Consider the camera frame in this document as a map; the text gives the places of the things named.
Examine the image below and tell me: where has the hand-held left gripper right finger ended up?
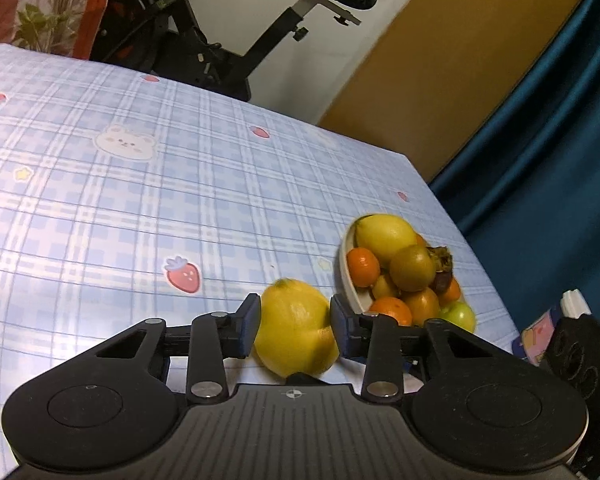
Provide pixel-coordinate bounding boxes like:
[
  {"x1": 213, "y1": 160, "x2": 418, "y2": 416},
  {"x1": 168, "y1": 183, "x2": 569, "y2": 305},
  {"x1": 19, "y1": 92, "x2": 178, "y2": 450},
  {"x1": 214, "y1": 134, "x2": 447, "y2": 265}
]
[{"x1": 330, "y1": 295, "x2": 508, "y2": 403}]

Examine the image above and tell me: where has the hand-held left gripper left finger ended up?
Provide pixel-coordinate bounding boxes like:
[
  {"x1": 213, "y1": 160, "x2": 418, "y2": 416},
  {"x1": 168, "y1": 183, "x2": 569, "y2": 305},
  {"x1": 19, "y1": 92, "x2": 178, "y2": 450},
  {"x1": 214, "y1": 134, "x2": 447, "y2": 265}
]
[{"x1": 85, "y1": 294, "x2": 261, "y2": 403}]

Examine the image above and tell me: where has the cream round plate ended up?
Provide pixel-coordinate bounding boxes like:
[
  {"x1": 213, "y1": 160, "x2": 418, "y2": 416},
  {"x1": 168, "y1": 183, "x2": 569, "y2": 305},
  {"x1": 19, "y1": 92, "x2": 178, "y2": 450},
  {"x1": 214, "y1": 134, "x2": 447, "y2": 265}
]
[{"x1": 339, "y1": 214, "x2": 461, "y2": 316}]

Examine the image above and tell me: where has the large yellow citrus fruit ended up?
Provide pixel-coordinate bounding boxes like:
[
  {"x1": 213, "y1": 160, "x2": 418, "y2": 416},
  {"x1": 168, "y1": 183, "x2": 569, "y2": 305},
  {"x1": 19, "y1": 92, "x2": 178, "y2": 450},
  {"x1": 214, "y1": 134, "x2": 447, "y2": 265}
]
[{"x1": 254, "y1": 278, "x2": 341, "y2": 378}]

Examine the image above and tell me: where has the pale yellow-green apple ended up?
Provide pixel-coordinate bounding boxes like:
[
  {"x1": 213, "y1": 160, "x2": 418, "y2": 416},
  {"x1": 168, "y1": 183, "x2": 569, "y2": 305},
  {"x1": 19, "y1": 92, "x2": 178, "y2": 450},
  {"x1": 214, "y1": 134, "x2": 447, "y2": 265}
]
[{"x1": 371, "y1": 272, "x2": 400, "y2": 300}]

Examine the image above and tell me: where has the golden yellow orange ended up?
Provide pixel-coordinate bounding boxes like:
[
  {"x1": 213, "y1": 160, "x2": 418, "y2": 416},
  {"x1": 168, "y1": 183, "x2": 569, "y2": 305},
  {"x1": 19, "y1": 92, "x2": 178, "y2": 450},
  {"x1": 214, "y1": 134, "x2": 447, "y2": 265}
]
[{"x1": 389, "y1": 244, "x2": 437, "y2": 292}]

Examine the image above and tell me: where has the large yellow lemon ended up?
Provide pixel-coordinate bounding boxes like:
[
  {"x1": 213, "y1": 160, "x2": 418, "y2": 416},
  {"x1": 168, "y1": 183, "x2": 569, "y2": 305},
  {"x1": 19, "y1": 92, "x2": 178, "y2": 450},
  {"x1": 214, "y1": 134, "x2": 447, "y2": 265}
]
[{"x1": 355, "y1": 214, "x2": 418, "y2": 271}]

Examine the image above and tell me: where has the dark purple passion fruit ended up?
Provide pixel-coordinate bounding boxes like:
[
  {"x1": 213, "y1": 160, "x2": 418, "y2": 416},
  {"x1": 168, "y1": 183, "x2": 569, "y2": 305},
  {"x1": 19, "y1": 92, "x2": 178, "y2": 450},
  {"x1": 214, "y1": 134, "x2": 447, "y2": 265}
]
[{"x1": 426, "y1": 245, "x2": 455, "y2": 295}]

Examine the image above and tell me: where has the bright green apple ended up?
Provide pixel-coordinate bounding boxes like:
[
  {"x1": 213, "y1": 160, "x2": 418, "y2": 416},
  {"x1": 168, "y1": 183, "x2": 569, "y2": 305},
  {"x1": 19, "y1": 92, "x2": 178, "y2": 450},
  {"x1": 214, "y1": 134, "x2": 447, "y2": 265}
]
[{"x1": 439, "y1": 301, "x2": 477, "y2": 333}]

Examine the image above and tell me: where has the pink cup with white lid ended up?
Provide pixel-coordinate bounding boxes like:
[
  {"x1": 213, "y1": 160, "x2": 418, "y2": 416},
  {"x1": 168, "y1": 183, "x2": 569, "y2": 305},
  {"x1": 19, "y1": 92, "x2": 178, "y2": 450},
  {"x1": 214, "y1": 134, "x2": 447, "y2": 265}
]
[{"x1": 510, "y1": 290, "x2": 591, "y2": 366}]

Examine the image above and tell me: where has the blue plaid tablecloth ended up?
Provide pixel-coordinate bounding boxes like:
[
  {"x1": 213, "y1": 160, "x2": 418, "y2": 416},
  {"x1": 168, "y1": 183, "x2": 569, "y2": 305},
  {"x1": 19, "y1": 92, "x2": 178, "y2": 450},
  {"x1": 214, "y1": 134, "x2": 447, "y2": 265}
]
[{"x1": 0, "y1": 43, "x2": 521, "y2": 480}]

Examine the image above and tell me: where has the dark blue curtain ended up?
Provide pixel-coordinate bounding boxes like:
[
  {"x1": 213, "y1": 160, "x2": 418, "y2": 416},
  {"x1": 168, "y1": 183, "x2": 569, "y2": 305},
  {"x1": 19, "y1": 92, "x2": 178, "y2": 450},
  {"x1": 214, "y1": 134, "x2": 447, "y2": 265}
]
[{"x1": 427, "y1": 0, "x2": 600, "y2": 333}]

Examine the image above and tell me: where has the black exercise bike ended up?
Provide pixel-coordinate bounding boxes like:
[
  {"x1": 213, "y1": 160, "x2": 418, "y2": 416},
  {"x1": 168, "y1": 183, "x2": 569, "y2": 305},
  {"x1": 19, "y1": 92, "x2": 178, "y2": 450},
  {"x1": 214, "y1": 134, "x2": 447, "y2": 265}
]
[{"x1": 89, "y1": 0, "x2": 379, "y2": 102}]

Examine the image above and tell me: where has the wooden door panel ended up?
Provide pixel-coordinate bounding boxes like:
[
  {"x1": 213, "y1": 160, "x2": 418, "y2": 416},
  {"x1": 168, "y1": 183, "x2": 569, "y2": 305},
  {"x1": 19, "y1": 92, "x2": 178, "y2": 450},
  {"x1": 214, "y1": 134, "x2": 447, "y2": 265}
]
[{"x1": 317, "y1": 0, "x2": 600, "y2": 183}]

